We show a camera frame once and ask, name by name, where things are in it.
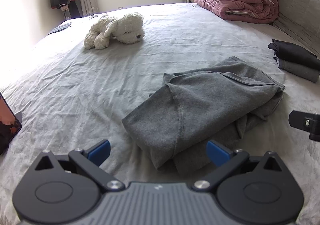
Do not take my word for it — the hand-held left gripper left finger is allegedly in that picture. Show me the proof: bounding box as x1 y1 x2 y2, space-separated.
34 139 125 192

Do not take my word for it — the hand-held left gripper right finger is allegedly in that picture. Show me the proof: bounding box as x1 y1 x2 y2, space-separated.
192 140 287 192

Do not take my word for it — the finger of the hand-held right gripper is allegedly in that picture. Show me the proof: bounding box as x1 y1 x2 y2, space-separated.
289 111 320 142

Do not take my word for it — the grey shirt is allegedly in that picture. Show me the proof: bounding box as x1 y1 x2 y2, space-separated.
122 56 285 175

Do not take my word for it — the grey folded garment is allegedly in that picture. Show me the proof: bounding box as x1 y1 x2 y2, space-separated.
277 58 320 83

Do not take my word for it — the black folded garment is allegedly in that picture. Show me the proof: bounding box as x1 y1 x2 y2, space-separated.
268 39 320 65

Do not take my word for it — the black smartphone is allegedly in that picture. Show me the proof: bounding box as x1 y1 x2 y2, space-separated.
0 92 23 143

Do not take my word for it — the grey quilted headboard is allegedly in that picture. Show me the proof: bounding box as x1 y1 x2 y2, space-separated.
271 0 320 59

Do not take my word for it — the white plush dog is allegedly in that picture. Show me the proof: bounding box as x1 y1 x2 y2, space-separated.
84 13 145 50

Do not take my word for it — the dark tablet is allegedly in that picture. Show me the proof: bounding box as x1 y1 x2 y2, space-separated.
48 22 72 35

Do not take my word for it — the pink folded quilt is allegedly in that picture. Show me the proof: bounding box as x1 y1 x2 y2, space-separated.
190 0 279 24

